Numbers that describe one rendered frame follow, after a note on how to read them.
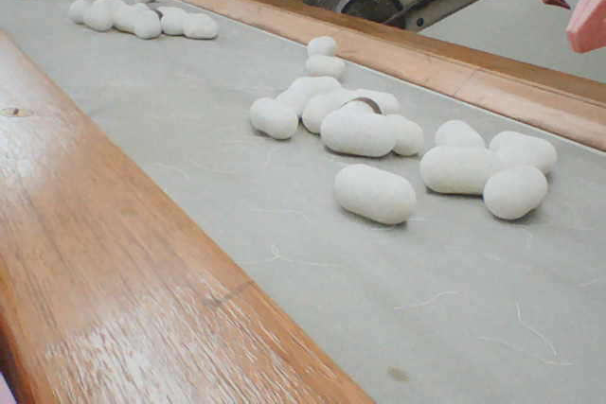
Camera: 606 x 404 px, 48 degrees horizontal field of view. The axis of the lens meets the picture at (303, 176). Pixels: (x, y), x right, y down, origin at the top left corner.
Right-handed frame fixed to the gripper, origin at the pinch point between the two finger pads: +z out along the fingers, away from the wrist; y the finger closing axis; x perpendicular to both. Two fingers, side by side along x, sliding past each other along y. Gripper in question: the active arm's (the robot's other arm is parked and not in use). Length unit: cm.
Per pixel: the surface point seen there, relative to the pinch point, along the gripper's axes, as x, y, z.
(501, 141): 2.3, -0.7, 6.3
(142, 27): -1.8, -36.0, 12.3
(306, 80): -1.4, -11.8, 9.9
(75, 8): -4.6, -43.0, 15.2
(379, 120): -2.1, -3.1, 10.6
